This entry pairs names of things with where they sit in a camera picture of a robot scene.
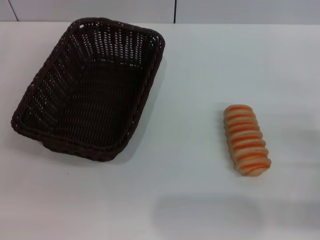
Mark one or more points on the dark brown woven basket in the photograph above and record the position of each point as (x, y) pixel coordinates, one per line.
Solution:
(95, 100)

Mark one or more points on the orange striped bread roll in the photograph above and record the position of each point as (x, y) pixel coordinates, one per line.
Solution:
(246, 140)

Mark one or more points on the black vertical wall strip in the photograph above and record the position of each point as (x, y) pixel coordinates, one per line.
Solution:
(174, 11)

